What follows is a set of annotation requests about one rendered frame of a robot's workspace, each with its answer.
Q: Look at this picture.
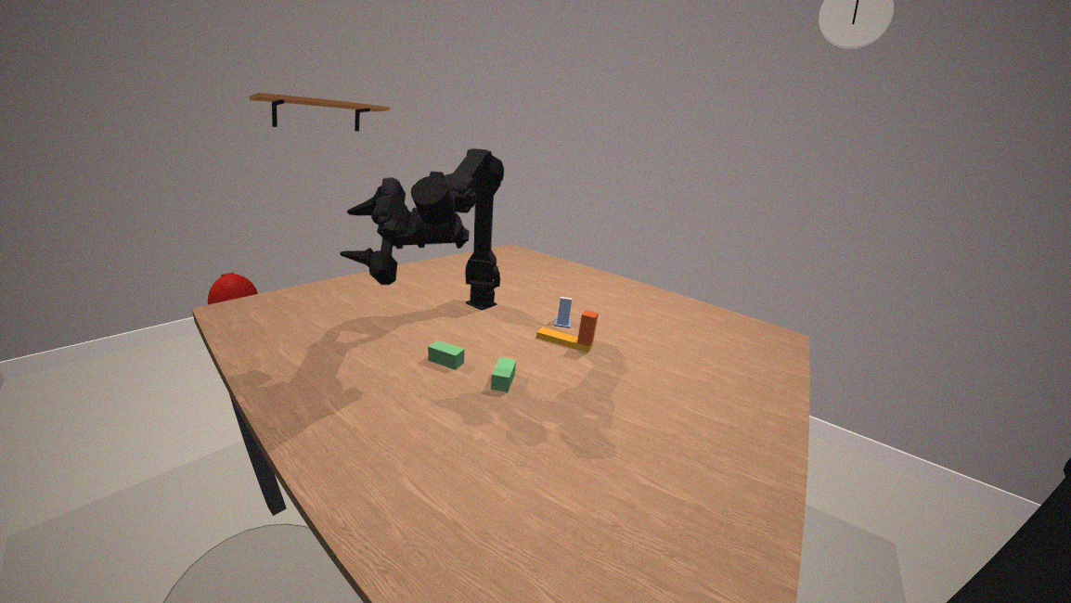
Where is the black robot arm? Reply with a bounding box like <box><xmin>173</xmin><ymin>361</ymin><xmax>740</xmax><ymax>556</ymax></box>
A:
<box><xmin>371</xmin><ymin>148</ymin><xmax>504</xmax><ymax>310</ymax></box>

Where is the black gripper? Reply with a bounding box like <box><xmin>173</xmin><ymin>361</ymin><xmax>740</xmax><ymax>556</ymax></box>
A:
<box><xmin>340</xmin><ymin>177</ymin><xmax>427</xmax><ymax>285</ymax></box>

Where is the orange bar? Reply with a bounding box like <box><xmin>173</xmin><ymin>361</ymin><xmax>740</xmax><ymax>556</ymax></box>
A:
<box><xmin>536</xmin><ymin>310</ymin><xmax>598</xmax><ymax>353</ymax></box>

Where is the green rectangular block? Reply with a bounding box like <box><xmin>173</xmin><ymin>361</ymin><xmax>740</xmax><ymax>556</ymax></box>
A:
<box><xmin>428</xmin><ymin>340</ymin><xmax>464</xmax><ymax>370</ymax></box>
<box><xmin>491</xmin><ymin>357</ymin><xmax>516</xmax><ymax>392</ymax></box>

